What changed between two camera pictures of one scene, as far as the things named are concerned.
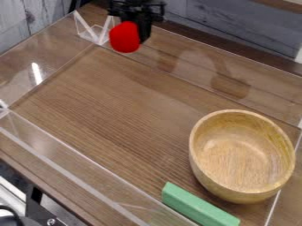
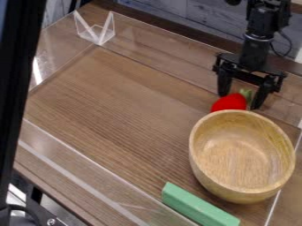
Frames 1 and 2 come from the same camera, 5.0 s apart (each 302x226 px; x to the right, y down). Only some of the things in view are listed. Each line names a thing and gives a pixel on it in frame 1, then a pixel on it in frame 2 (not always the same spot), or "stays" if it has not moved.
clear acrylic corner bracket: x=97 y=33 stays
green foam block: x=195 y=208 stays
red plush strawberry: x=125 y=37 to x=233 y=101
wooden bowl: x=242 y=155 stays
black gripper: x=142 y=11 to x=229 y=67
